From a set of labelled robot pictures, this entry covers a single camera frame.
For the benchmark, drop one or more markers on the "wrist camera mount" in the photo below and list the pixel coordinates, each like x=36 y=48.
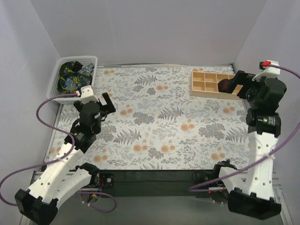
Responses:
x=86 y=95
x=267 y=70

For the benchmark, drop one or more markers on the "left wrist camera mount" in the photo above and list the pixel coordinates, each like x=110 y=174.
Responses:
x=86 y=95

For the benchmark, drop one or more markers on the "white plastic basket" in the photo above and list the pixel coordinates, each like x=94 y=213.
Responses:
x=52 y=90

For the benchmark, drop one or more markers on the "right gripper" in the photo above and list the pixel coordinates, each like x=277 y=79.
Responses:
x=242 y=82

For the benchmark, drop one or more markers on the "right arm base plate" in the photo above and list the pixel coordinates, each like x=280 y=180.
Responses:
x=201 y=177

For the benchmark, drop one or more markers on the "dark red patterned tie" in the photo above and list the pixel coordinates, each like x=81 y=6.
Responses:
x=223 y=85

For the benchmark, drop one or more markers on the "wooden compartment box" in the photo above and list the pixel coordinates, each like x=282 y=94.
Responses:
x=204 y=84

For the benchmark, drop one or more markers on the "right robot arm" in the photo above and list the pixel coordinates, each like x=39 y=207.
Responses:
x=254 y=197

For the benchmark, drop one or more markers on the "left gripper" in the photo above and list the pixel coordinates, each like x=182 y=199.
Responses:
x=108 y=104

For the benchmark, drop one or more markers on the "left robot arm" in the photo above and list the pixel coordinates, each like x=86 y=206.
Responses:
x=41 y=200

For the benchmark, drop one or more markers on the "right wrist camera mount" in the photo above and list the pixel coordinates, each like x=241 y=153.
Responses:
x=267 y=70

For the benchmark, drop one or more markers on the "floral table mat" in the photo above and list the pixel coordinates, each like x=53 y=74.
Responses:
x=158 y=124

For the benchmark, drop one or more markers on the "aluminium frame rail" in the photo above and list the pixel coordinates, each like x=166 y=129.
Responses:
x=146 y=183

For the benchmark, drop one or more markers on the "silver blue patterned tie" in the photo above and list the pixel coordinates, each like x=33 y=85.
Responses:
x=85 y=70

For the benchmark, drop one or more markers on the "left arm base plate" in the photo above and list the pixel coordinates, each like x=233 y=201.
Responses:
x=102 y=180

